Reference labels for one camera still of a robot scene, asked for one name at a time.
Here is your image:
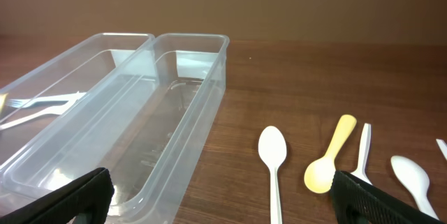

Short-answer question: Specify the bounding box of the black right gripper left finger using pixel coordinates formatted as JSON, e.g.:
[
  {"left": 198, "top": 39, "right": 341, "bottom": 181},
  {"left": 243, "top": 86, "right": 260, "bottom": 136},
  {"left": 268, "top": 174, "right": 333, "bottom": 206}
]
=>
[{"left": 1, "top": 167, "right": 115, "bottom": 224}]

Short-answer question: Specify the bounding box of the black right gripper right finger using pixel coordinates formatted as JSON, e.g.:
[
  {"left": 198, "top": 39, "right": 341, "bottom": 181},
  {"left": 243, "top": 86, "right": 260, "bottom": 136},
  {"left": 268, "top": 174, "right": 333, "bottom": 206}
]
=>
[{"left": 330, "top": 170, "right": 444, "bottom": 224}]

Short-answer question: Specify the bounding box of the white spoon handle up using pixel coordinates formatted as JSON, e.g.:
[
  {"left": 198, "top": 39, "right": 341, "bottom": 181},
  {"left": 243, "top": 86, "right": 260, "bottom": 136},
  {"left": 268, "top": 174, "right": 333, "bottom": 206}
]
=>
[{"left": 351, "top": 123, "right": 372, "bottom": 184}]

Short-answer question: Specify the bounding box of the yellow plastic spoon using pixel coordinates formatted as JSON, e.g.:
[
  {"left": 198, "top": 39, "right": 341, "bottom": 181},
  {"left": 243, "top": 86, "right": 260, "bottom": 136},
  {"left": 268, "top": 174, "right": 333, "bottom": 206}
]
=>
[{"left": 304, "top": 114, "right": 357, "bottom": 193}]

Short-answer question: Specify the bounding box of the white plastic spoon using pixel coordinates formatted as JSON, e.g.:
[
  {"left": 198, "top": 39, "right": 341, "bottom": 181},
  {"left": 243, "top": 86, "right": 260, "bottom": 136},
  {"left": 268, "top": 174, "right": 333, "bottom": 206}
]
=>
[
  {"left": 258, "top": 126, "right": 287, "bottom": 224},
  {"left": 390, "top": 156, "right": 439, "bottom": 220}
]

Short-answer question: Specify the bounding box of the white plastic fork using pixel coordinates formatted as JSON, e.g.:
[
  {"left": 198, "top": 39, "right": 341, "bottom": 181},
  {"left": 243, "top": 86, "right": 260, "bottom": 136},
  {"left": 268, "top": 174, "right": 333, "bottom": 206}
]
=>
[{"left": 1, "top": 100, "right": 76, "bottom": 130}]

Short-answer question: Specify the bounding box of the light blue plastic fork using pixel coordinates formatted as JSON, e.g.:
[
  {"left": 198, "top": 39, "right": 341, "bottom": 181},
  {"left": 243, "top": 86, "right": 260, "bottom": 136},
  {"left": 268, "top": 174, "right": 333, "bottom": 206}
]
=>
[{"left": 6, "top": 92, "right": 86, "bottom": 108}]

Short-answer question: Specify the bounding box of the yellow plastic fork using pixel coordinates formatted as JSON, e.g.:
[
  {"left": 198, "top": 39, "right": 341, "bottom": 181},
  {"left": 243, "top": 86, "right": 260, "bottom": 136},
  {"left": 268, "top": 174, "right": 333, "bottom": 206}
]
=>
[{"left": 0, "top": 94, "right": 8, "bottom": 117}]

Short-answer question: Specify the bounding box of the clear plastic container right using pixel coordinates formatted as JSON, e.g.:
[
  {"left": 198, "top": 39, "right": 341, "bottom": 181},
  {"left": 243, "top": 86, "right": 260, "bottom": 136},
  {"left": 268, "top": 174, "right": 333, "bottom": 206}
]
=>
[{"left": 1, "top": 33, "right": 230, "bottom": 223}]

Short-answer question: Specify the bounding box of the clear plastic container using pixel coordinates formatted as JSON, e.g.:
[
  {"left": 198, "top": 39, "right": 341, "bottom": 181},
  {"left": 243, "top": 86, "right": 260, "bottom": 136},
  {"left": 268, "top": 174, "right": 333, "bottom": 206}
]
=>
[
  {"left": 1, "top": 33, "right": 154, "bottom": 168},
  {"left": 1, "top": 33, "right": 230, "bottom": 223}
]

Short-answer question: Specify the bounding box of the clear plastic container left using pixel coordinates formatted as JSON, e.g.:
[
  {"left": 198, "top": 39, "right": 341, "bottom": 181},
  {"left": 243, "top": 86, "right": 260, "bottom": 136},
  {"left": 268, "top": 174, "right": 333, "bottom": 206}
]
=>
[{"left": 1, "top": 33, "right": 154, "bottom": 168}]

